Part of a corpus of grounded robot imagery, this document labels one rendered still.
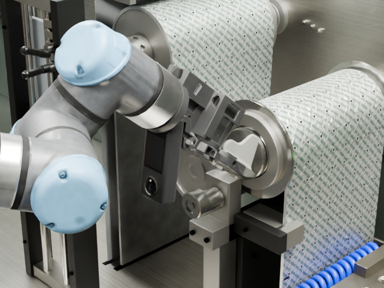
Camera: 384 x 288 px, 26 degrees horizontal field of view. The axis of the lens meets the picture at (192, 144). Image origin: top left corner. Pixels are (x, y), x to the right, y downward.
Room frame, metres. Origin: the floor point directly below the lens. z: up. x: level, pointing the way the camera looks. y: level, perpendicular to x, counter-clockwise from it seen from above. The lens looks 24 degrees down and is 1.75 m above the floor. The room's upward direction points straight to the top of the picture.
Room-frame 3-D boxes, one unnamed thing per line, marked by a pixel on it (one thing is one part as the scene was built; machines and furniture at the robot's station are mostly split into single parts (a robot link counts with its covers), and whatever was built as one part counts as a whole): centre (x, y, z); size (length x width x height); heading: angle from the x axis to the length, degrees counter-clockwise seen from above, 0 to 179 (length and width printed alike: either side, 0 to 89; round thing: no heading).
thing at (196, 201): (1.05, -0.01, 1.18); 0.04 x 0.02 x 0.04; 44
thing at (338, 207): (1.12, -0.22, 1.11); 0.23 x 0.01 x 0.18; 134
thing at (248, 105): (1.09, -0.09, 1.25); 0.15 x 0.01 x 0.15; 44
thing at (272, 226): (1.06, -0.11, 1.14); 0.09 x 0.06 x 0.03; 44
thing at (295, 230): (1.04, -0.14, 1.14); 0.04 x 0.02 x 0.03; 134
